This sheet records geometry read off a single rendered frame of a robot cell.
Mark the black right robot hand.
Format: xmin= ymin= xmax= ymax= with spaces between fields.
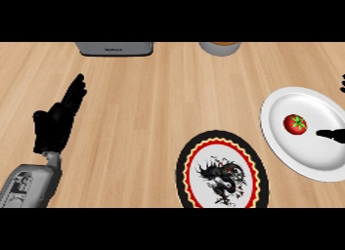
xmin=316 ymin=73 xmax=345 ymax=145

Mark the grey cup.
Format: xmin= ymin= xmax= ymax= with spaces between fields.
xmin=199 ymin=41 xmax=243 ymax=58

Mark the plain white plate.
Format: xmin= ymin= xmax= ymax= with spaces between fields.
xmin=259 ymin=86 xmax=345 ymax=183

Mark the grey appliance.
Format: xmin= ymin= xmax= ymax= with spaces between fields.
xmin=74 ymin=41 xmax=154 ymax=58

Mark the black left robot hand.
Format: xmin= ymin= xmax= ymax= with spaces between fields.
xmin=31 ymin=73 xmax=88 ymax=155

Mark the black-rimmed dragon print plate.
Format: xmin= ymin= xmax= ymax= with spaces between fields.
xmin=175 ymin=129 xmax=270 ymax=209

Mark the red tomato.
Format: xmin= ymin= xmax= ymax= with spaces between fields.
xmin=282 ymin=113 xmax=310 ymax=136

